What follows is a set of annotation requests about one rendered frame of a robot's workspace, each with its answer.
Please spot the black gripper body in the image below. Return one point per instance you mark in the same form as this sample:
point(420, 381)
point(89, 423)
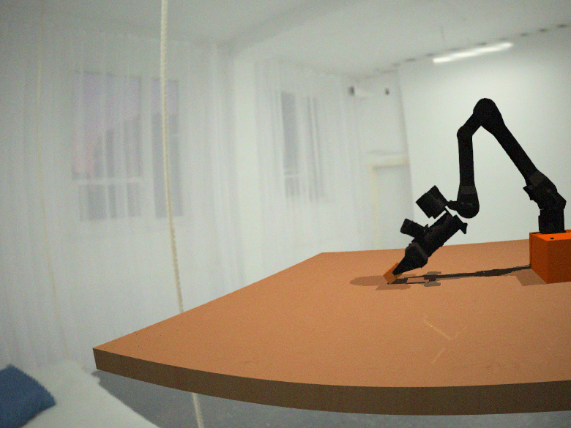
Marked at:
point(420, 251)

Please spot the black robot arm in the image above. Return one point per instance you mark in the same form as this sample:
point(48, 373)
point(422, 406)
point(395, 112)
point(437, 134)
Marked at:
point(539, 187)

